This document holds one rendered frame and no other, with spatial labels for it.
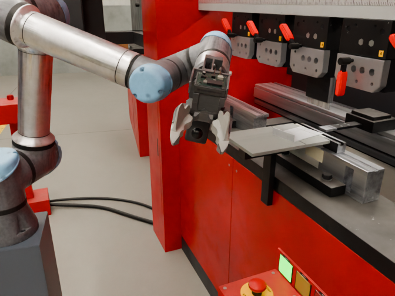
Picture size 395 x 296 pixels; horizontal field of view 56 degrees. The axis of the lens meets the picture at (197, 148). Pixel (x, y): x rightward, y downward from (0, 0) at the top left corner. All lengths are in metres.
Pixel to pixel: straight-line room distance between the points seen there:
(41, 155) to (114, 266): 1.19
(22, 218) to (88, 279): 1.10
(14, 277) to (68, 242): 1.32
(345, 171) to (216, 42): 0.53
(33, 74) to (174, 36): 0.92
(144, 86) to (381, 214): 0.68
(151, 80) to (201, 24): 1.18
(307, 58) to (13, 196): 0.90
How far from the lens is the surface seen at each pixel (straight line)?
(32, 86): 1.07
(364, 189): 1.07
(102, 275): 2.17
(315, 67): 1.13
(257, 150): 1.02
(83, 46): 0.80
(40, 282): 1.17
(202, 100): 0.67
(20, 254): 1.12
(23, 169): 1.10
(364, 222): 1.01
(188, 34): 1.85
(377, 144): 1.36
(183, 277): 2.10
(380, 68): 0.97
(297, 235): 1.14
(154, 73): 0.71
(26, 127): 1.12
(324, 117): 1.53
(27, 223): 1.13
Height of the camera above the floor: 1.38
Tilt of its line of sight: 22 degrees down
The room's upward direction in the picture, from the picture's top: straight up
